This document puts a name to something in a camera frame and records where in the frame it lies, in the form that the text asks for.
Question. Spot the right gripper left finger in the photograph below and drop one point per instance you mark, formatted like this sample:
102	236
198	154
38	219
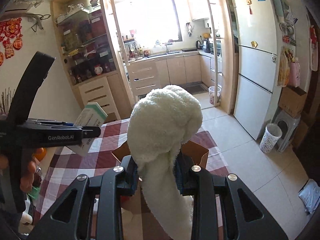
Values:
86	199

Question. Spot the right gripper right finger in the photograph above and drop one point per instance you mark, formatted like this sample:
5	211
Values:
223	206

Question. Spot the green white medicine box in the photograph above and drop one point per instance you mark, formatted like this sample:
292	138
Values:
91	120

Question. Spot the white plush cat toy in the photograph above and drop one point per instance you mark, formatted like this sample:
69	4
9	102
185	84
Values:
162	122

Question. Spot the person left hand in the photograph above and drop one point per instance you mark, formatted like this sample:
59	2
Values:
28	178

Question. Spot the red white checkered tablecloth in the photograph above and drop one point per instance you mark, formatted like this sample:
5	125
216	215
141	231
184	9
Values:
65	165

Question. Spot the brown cardboard box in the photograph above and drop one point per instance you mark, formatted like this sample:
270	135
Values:
157	210

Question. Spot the grey plastic mail bag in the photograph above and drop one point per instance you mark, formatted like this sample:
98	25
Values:
310	195

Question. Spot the patterned white waste bin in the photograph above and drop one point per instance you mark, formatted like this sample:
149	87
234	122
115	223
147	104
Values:
271	135

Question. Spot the grey plastic stool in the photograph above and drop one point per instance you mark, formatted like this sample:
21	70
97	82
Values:
288	126

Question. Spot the white refrigerator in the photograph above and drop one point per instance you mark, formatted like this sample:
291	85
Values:
257	45

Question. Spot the cardboard box on stool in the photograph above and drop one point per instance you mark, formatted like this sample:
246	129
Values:
292	100

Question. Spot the small kitchen waste basket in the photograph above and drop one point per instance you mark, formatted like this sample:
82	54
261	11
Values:
213	95

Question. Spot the wooden display shelf cabinet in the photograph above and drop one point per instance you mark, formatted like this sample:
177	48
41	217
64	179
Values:
85	41

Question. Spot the white chair with cushion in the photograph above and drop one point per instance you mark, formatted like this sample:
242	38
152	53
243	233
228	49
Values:
143	76

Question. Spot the dark kitchen floor mat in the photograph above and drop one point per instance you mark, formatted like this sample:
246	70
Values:
195	88

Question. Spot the kitchen base cabinets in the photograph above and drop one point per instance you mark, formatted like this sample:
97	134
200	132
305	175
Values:
179	68

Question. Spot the pink gift bag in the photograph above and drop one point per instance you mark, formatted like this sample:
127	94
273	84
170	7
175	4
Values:
294	78

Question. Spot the red paper wall decoration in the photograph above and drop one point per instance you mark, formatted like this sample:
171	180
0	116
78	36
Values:
11	38

